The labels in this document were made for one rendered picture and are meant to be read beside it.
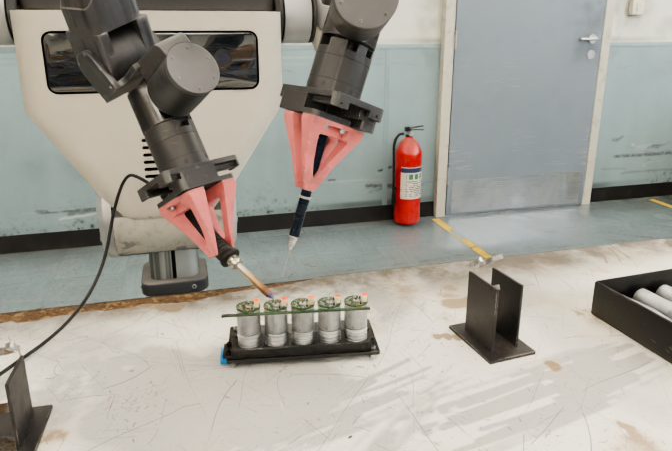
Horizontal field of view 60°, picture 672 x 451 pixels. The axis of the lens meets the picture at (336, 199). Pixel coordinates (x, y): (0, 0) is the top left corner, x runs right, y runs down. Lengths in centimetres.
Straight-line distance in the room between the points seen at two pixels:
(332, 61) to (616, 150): 365
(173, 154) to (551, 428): 46
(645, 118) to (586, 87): 55
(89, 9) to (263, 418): 43
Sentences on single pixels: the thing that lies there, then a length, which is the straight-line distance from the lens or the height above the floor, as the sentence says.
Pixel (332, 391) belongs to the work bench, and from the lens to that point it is 60.
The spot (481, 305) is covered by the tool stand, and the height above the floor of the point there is 80.
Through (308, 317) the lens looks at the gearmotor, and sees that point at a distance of 62.
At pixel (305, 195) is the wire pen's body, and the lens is 60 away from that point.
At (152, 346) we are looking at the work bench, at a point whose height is 75.
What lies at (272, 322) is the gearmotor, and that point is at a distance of 62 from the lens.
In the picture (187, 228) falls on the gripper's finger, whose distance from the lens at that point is 67.
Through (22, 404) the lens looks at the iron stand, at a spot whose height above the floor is 78.
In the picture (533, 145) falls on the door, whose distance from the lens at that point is 373.
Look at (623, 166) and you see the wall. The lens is 423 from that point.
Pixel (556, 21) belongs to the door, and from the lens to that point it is 371.
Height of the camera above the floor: 109
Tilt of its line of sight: 16 degrees down
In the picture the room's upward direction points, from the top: straight up
